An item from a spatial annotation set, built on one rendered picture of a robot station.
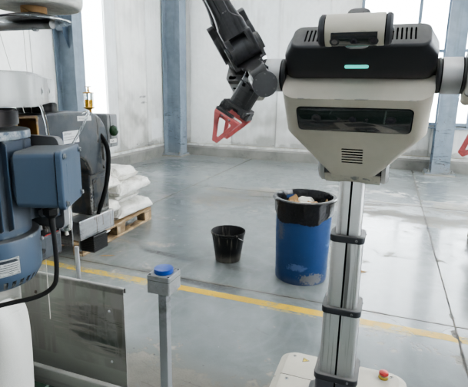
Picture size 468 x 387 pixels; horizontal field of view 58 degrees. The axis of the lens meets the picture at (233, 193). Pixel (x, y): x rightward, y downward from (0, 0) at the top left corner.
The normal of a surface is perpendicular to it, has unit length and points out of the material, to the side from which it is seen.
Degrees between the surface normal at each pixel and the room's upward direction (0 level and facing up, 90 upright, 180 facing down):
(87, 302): 90
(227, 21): 101
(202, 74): 90
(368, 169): 130
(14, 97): 90
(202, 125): 90
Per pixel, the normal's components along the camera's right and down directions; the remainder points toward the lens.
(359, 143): -0.27, 0.79
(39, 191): 0.07, 0.23
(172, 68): -0.34, 0.21
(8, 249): 0.74, 0.19
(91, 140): 0.94, 0.10
